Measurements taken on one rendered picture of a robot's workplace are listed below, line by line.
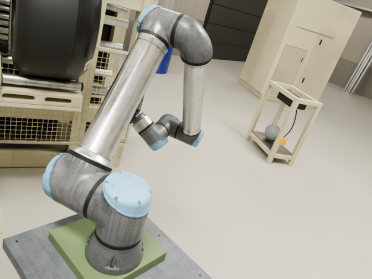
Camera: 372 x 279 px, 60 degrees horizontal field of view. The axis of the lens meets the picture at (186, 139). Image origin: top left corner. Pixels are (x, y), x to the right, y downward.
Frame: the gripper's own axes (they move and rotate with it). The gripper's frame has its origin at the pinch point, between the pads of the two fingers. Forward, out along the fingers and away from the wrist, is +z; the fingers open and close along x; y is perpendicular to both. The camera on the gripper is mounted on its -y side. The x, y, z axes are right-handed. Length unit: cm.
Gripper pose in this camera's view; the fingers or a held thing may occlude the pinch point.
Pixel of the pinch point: (112, 82)
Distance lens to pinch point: 147.7
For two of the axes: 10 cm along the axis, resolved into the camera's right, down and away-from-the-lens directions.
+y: -6.4, 3.2, 7.0
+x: 4.7, -5.6, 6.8
